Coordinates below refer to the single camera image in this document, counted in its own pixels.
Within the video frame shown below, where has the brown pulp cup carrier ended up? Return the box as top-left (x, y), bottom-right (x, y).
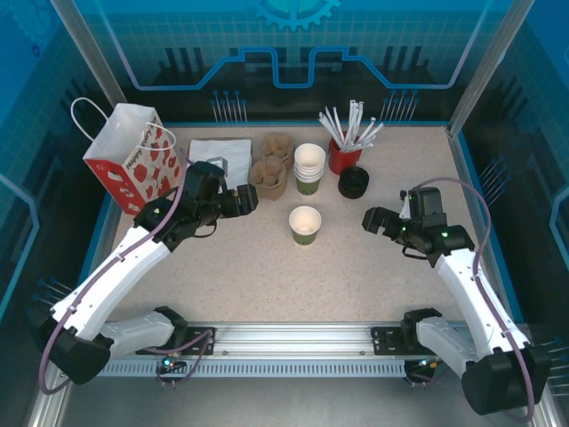
top-left (248, 155), bottom-right (289, 204)
top-left (260, 133), bottom-right (297, 166)

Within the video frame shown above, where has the green paper coffee cup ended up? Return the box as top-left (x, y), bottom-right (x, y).
top-left (288, 205), bottom-right (323, 247)

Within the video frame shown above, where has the white and red paper bag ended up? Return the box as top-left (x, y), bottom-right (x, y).
top-left (70, 97), bottom-right (188, 218)

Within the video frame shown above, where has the stack of black cup lids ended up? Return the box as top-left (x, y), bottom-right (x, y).
top-left (337, 166), bottom-right (371, 200)

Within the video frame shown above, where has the white paper napkin stack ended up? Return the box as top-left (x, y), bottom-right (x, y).
top-left (185, 138), bottom-right (253, 188)

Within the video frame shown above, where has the stack of paper cups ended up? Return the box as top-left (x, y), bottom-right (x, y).
top-left (293, 142), bottom-right (327, 196)

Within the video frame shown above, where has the red straw holder cup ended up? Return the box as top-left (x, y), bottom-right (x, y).
top-left (327, 131), bottom-right (364, 176)

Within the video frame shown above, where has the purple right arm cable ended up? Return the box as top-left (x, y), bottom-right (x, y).
top-left (415, 176), bottom-right (537, 422)

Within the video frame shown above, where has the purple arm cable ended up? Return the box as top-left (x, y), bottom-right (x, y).
top-left (415, 176), bottom-right (537, 422)
top-left (38, 171), bottom-right (190, 396)

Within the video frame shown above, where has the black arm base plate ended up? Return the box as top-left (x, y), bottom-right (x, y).
top-left (135, 326), bottom-right (218, 356)
top-left (371, 326), bottom-right (406, 356)

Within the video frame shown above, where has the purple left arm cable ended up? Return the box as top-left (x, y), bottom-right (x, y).
top-left (38, 171), bottom-right (190, 396)

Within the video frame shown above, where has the aluminium mounting rail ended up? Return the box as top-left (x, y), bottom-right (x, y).
top-left (101, 320), bottom-right (472, 358)

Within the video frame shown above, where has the slotted grey cable duct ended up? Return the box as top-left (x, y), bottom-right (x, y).
top-left (100, 359), bottom-right (445, 379)

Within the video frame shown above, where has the aluminium frame post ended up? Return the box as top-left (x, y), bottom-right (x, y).
top-left (446, 0), bottom-right (534, 140)
top-left (48, 0), bottom-right (130, 108)

